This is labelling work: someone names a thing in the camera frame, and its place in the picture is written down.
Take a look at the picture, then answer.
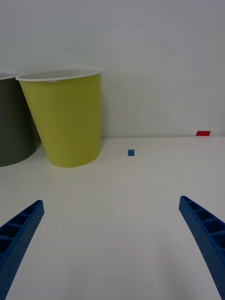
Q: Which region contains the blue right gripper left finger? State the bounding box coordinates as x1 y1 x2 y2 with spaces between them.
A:
0 199 45 300

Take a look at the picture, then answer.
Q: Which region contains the grey plastic waste bin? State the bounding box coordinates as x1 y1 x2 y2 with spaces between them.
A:
0 72 43 167

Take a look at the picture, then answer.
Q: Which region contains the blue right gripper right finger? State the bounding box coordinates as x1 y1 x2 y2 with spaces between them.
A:
179 195 225 300

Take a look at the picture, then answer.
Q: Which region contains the yellow-green plastic waste bin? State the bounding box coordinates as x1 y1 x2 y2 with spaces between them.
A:
15 67 103 169

